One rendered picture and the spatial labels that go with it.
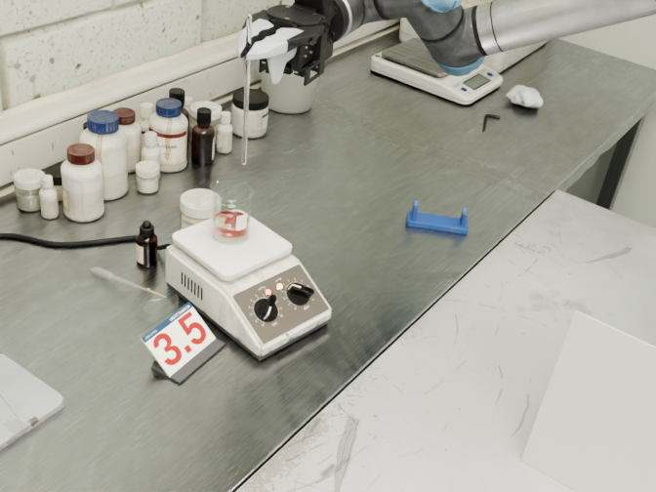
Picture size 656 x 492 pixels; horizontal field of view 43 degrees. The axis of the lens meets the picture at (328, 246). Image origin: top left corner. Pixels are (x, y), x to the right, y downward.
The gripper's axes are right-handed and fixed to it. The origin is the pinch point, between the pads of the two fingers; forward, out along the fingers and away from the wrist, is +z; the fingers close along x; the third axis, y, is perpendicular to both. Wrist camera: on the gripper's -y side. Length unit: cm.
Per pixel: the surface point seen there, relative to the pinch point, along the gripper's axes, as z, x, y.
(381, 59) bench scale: -84, 16, 34
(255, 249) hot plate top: 3.1, -3.8, 26.0
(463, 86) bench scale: -84, -4, 35
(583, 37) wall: -140, -18, 38
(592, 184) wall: -137, -32, 76
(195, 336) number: 15.1, -2.6, 32.8
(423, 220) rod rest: -30.0, -16.1, 35.1
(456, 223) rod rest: -33, -21, 35
